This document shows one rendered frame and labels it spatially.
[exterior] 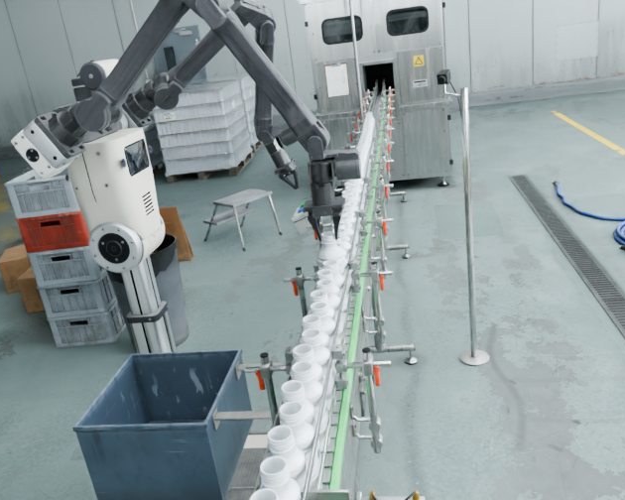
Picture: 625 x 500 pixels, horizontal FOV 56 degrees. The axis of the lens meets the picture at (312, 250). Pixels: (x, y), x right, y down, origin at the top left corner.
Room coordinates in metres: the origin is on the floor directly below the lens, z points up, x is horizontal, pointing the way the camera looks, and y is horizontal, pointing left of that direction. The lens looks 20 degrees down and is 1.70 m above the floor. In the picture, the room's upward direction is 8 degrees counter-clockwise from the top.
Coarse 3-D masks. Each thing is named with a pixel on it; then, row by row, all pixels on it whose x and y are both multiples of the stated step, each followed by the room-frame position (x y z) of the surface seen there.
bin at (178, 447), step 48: (144, 384) 1.42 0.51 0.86; (192, 384) 1.40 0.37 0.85; (240, 384) 1.32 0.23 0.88; (96, 432) 1.12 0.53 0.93; (144, 432) 1.10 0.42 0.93; (192, 432) 1.08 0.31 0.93; (240, 432) 1.26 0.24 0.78; (96, 480) 1.12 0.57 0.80; (144, 480) 1.10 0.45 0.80; (192, 480) 1.08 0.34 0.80
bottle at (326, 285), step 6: (318, 282) 1.25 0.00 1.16; (324, 282) 1.25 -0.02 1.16; (330, 282) 1.25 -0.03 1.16; (318, 288) 1.23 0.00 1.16; (324, 288) 1.22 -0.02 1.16; (330, 288) 1.22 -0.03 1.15; (330, 294) 1.22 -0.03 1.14; (330, 300) 1.22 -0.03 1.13; (336, 300) 1.22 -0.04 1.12; (330, 306) 1.21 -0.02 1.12; (336, 306) 1.22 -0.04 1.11; (336, 312) 1.21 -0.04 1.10; (336, 318) 1.21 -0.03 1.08; (342, 324) 1.23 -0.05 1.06; (342, 330) 1.22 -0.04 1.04
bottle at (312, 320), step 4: (308, 316) 1.08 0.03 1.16; (312, 316) 1.08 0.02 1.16; (316, 316) 1.08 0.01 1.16; (304, 320) 1.07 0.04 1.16; (308, 320) 1.08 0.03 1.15; (312, 320) 1.08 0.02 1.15; (316, 320) 1.05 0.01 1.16; (320, 320) 1.07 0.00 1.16; (304, 324) 1.05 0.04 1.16; (308, 324) 1.05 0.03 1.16; (312, 324) 1.05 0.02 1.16; (316, 324) 1.05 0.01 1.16; (320, 324) 1.06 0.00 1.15; (304, 328) 1.06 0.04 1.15; (308, 328) 1.05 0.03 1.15; (316, 328) 1.05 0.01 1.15; (320, 328) 1.05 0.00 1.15; (320, 332) 1.06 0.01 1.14; (324, 332) 1.08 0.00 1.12; (324, 336) 1.06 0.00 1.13; (300, 340) 1.06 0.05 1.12; (324, 340) 1.05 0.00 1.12; (328, 340) 1.06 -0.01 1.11; (300, 344) 1.06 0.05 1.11; (324, 344) 1.04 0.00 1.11; (328, 344) 1.06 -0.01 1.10; (328, 348) 1.05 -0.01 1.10; (332, 368) 1.07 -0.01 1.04; (332, 372) 1.06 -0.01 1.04; (332, 376) 1.05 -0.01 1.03
